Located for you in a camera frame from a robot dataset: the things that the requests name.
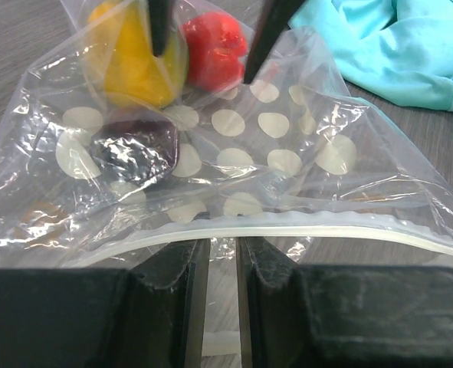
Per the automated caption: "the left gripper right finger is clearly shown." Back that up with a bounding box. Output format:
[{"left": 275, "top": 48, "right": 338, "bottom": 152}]
[{"left": 236, "top": 237, "right": 453, "bottom": 367}]

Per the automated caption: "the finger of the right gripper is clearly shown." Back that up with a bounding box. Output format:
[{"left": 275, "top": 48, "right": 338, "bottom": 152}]
[
  {"left": 147, "top": 0, "right": 176, "bottom": 57},
  {"left": 243, "top": 0, "right": 305, "bottom": 84}
]

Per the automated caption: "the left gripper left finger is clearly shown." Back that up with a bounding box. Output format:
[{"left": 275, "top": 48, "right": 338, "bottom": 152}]
[{"left": 0, "top": 239, "right": 210, "bottom": 367}]

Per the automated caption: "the clear zip top bag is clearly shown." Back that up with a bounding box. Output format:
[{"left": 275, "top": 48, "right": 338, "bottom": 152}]
[{"left": 0, "top": 1, "right": 453, "bottom": 268}]

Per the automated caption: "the small red fake fruit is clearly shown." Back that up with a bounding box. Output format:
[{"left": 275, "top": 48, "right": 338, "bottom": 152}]
[{"left": 182, "top": 11, "right": 248, "bottom": 93}]

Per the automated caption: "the yellow green fake mango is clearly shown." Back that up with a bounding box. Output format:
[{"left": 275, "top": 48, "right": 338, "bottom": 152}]
[{"left": 84, "top": 1, "right": 189, "bottom": 108}]

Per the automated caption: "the small dark purple fake fruit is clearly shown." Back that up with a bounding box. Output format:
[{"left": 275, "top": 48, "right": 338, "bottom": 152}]
[{"left": 89, "top": 120, "right": 179, "bottom": 189}]

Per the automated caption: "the teal cloth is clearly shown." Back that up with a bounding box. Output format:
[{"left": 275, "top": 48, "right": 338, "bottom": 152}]
[{"left": 290, "top": 0, "right": 453, "bottom": 112}]

